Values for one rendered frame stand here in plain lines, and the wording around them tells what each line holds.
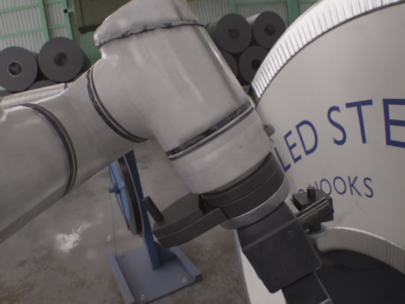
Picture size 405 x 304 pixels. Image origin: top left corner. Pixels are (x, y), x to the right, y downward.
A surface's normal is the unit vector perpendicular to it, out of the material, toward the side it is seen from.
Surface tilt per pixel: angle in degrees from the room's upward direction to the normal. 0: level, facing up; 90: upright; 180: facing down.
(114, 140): 126
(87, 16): 92
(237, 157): 79
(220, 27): 90
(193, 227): 84
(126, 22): 84
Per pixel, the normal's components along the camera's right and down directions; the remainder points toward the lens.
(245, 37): 0.30, 0.24
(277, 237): -0.01, 0.18
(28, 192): 0.97, 0.17
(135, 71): -0.28, 0.29
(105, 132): 0.05, 0.65
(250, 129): 0.59, -0.24
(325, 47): -0.94, 0.22
